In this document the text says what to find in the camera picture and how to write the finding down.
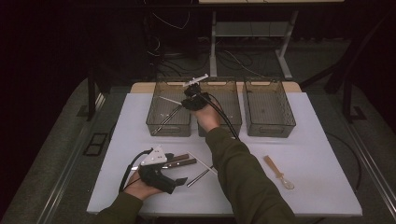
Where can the metal spoon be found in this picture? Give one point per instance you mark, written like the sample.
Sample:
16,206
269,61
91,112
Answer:
199,178

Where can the white chopstick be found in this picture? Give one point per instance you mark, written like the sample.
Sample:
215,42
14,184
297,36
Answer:
169,100
202,162

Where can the smoked clear plastic bin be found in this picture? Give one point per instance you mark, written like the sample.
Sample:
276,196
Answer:
230,105
267,109
168,129

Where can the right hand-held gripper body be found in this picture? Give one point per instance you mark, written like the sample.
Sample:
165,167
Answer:
194,90

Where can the wooden spoon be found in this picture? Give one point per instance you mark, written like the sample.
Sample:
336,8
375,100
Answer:
272,166

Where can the white metal desk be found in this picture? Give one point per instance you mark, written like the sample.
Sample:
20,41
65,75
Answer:
213,46

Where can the aluminium rail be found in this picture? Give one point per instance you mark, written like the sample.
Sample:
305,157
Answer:
71,155
373,165

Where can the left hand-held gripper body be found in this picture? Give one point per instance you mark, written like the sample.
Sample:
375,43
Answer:
154,157

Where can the person's left hand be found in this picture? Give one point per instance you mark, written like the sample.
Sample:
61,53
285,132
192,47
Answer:
140,188

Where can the black metal stand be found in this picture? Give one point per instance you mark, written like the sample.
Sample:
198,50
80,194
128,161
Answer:
347,99

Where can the person's right hand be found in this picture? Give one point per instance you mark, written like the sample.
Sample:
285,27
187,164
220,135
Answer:
208,118

